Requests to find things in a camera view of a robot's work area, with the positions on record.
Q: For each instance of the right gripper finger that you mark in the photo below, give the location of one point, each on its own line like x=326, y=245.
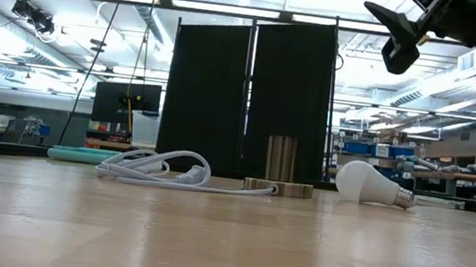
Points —
x=400, y=57
x=396, y=23

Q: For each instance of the white lightbulb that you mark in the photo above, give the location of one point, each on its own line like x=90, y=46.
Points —
x=363, y=181

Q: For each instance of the brass lamp base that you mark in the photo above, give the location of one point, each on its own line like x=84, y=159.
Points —
x=281, y=156

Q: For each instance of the black ceiling device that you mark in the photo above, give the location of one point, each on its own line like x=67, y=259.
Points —
x=35, y=16

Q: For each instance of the blue storage bin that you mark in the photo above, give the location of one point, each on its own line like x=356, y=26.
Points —
x=357, y=148
x=402, y=152

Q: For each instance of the black monitor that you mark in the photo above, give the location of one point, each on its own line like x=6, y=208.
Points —
x=111, y=101

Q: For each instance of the olive green notebook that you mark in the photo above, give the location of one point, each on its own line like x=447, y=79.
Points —
x=441, y=203

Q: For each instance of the translucent plastic bin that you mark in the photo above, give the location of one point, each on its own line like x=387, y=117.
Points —
x=145, y=129

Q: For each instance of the teal flat tray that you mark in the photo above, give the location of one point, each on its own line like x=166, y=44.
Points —
x=73, y=155

